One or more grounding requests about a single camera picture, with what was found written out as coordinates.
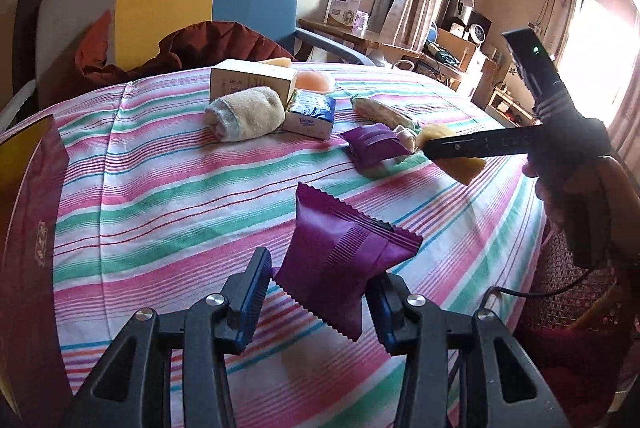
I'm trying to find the dark red gift box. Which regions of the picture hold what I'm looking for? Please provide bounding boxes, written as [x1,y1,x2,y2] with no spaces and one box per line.
[1,115,72,427]

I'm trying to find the dark red jacket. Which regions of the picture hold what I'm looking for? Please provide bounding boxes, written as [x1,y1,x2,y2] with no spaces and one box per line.
[58,10,294,99]

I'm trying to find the striped fabric pouch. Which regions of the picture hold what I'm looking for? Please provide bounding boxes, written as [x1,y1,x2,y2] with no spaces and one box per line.
[350,95,419,132]

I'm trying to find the grey yellow blue armchair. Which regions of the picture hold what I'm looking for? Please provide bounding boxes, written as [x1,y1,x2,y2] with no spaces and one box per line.
[35,0,370,108]

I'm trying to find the cream cardboard box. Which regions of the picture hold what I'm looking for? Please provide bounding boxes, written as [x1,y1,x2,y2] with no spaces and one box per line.
[209,59,297,106]

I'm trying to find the person's right hand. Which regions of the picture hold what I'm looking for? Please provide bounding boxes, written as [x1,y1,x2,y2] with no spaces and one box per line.
[522,156,639,260]

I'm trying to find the black cable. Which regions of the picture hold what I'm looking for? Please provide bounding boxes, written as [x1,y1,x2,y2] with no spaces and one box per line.
[447,266,591,409]

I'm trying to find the wooden desk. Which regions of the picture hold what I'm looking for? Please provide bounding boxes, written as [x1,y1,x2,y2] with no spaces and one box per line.
[297,18,463,81]

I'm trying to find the rolled beige towel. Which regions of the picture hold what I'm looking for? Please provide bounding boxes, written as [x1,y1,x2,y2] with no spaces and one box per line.
[205,86,285,143]

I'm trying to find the small clear plastic bottle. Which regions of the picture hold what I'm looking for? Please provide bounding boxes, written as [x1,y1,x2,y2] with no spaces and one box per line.
[393,125,418,154]

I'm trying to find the wooden shelf unit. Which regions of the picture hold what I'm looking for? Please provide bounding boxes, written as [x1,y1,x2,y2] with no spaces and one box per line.
[485,88,538,128]

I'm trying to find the purple snack packet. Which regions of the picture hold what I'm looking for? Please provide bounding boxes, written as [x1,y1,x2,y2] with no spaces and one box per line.
[338,123,411,169]
[273,183,423,341]

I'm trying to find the white product box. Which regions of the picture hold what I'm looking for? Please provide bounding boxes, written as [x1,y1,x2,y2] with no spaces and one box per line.
[324,0,361,30]

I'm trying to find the blue Tempo tissue pack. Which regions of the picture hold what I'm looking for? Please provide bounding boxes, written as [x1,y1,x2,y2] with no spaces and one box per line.
[282,90,336,141]

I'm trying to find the peach silicone cup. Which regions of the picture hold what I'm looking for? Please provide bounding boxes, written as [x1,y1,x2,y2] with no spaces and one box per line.
[295,70,335,94]

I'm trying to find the yellow sponge block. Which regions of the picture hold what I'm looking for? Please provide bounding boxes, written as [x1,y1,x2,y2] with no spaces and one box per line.
[416,125,486,185]

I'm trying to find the striped bed sheet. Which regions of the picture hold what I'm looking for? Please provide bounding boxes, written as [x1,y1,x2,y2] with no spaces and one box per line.
[10,64,546,397]

